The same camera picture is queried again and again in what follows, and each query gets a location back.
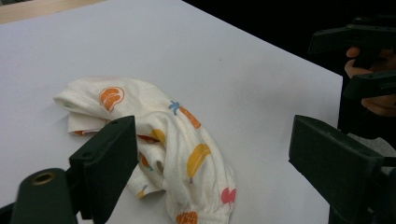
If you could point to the white foam board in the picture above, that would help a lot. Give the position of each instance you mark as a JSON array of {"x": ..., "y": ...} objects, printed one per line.
[{"x": 218, "y": 62}]

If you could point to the light wooden table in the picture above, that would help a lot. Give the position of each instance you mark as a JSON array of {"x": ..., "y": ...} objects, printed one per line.
[{"x": 31, "y": 11}]

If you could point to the white fruit-print garment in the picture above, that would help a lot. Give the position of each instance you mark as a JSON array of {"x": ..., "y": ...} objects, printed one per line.
[{"x": 174, "y": 130}]

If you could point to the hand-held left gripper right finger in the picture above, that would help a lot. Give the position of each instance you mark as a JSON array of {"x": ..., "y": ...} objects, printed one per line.
[{"x": 339, "y": 165}]

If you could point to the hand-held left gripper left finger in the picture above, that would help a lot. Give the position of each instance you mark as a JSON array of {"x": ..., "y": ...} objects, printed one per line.
[{"x": 104, "y": 165}]

